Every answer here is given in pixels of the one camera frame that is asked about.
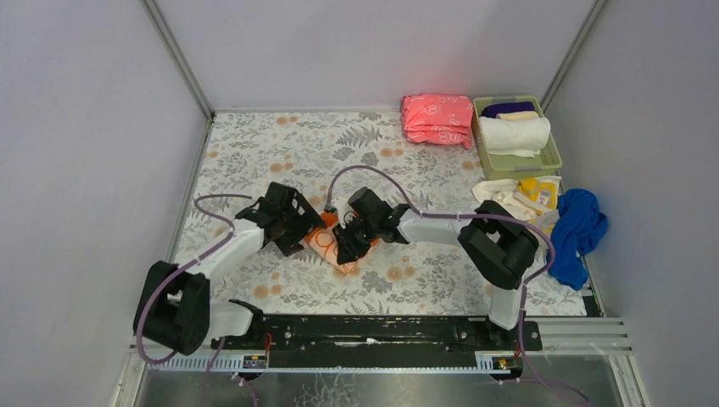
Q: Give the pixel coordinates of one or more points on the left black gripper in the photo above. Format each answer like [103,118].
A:
[300,229]

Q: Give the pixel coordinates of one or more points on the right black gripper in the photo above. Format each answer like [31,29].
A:
[348,242]

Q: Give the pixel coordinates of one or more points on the orange cartoon towel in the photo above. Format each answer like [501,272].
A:
[323,241]

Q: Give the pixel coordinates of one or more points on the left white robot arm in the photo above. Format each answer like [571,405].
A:
[175,309]

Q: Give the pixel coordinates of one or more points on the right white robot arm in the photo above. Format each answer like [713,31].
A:
[498,245]

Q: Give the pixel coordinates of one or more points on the floral tablecloth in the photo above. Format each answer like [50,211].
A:
[332,155]

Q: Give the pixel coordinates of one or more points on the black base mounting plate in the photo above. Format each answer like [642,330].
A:
[382,341]

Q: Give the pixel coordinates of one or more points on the pink folded towel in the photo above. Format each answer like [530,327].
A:
[439,119]

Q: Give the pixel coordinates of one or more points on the yellow white crumpled towel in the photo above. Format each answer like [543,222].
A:
[534,200]

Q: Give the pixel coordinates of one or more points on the purple rolled towel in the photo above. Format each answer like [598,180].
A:
[494,110]

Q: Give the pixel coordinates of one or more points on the green plastic basket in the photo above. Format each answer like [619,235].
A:
[507,166]

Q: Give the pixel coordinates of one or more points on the white rolled towel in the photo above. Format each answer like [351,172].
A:
[521,138]

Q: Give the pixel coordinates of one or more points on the cream rolled towel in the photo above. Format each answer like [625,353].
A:
[522,115]

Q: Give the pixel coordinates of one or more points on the blue crumpled towel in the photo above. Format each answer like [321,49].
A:
[577,232]

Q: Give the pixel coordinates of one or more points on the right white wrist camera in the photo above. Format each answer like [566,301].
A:
[338,214]

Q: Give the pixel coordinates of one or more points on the aluminium frame rail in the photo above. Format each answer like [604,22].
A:
[561,336]

